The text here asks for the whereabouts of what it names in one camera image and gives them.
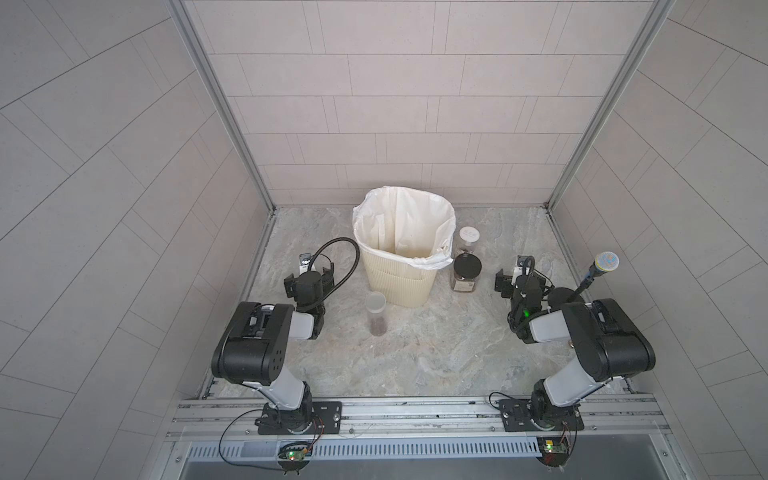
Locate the right green circuit board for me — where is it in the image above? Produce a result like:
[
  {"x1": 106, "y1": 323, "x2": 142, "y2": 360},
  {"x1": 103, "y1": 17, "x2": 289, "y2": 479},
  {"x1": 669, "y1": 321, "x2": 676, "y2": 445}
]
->
[{"x1": 537, "y1": 437, "x2": 571, "y2": 468}]

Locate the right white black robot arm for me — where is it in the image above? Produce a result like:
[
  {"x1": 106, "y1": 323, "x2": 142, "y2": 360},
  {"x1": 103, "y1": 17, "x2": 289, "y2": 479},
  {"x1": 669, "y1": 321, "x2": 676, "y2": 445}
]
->
[{"x1": 490, "y1": 251, "x2": 656, "y2": 432}]

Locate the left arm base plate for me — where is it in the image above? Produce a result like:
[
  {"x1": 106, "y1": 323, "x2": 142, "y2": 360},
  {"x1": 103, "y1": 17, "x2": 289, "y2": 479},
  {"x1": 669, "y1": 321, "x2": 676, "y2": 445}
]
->
[{"x1": 255, "y1": 401, "x2": 343, "y2": 435}]

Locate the black lidded glass jar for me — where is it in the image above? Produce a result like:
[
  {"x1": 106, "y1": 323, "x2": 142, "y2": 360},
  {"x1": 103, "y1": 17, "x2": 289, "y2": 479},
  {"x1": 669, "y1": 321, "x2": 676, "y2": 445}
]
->
[{"x1": 451, "y1": 253, "x2": 482, "y2": 293}]

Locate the white plastic bin liner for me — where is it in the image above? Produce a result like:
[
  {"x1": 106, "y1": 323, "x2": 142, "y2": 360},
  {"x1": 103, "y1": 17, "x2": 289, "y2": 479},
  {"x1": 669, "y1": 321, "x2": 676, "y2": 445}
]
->
[{"x1": 352, "y1": 186, "x2": 457, "y2": 271}]

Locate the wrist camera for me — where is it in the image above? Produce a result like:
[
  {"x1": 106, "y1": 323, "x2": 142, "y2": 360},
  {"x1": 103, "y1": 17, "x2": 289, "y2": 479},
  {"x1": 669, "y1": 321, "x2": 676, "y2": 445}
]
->
[
  {"x1": 299, "y1": 252, "x2": 316, "y2": 275},
  {"x1": 513, "y1": 255, "x2": 535, "y2": 279}
]

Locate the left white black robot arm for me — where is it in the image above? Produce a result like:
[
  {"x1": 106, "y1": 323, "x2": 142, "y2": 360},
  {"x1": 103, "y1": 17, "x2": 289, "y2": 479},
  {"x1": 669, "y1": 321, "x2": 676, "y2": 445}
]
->
[{"x1": 210, "y1": 267, "x2": 335, "y2": 434}]

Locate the aluminium mounting rail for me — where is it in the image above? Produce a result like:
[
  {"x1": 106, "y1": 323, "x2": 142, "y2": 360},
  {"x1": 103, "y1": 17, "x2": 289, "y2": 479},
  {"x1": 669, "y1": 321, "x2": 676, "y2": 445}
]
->
[{"x1": 161, "y1": 394, "x2": 671, "y2": 441}]

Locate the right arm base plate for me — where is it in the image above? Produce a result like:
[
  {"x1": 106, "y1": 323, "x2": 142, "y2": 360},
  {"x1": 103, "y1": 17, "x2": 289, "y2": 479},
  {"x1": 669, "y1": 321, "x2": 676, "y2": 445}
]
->
[{"x1": 497, "y1": 398, "x2": 584, "y2": 432}]

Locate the black stand with round top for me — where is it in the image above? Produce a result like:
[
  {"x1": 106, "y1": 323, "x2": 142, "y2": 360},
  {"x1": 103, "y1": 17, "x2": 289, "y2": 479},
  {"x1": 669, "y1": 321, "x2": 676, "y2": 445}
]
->
[{"x1": 547, "y1": 251, "x2": 620, "y2": 311}]

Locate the right black corrugated cable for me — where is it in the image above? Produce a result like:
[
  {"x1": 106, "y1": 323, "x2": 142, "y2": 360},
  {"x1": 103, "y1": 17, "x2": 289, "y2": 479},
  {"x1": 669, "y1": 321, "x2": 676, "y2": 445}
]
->
[{"x1": 520, "y1": 256, "x2": 556, "y2": 301}]

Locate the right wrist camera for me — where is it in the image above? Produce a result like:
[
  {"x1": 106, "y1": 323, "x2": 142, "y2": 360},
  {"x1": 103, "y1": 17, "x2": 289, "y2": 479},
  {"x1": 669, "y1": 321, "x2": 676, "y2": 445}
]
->
[{"x1": 513, "y1": 255, "x2": 535, "y2": 279}]

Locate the black corrugated cable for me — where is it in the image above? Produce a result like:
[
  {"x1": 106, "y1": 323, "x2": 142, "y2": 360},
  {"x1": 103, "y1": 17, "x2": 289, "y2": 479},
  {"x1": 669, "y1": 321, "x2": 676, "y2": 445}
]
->
[
  {"x1": 305, "y1": 236, "x2": 361, "y2": 310},
  {"x1": 520, "y1": 256, "x2": 556, "y2": 301}
]

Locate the cream woven waste bin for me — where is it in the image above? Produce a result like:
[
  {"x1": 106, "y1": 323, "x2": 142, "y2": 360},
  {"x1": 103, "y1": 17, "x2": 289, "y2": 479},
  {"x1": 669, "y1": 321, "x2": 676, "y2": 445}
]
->
[{"x1": 360, "y1": 243, "x2": 437, "y2": 308}]

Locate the white lidded glass jar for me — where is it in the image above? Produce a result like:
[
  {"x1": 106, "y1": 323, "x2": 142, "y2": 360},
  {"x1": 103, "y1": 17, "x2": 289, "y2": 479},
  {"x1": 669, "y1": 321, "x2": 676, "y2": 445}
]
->
[{"x1": 458, "y1": 226, "x2": 480, "y2": 253}]

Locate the left green circuit board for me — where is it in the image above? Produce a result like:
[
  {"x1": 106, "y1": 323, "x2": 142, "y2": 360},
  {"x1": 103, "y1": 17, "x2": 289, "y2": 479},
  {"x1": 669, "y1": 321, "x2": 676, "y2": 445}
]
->
[{"x1": 277, "y1": 442, "x2": 312, "y2": 462}]

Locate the green circuit board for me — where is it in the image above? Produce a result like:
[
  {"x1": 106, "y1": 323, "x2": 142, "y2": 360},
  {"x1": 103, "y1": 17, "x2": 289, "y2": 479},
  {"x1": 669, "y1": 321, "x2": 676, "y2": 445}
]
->
[
  {"x1": 537, "y1": 437, "x2": 571, "y2": 468},
  {"x1": 277, "y1": 442, "x2": 312, "y2": 462}
]

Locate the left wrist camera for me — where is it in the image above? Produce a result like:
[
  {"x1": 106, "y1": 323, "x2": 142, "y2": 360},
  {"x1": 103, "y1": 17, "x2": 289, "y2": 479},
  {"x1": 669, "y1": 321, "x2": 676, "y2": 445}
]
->
[{"x1": 299, "y1": 252, "x2": 316, "y2": 275}]

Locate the left black corrugated cable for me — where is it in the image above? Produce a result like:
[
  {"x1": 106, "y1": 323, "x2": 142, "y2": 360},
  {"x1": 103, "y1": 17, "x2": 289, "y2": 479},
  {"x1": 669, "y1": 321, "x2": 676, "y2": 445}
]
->
[{"x1": 305, "y1": 236, "x2": 361, "y2": 310}]

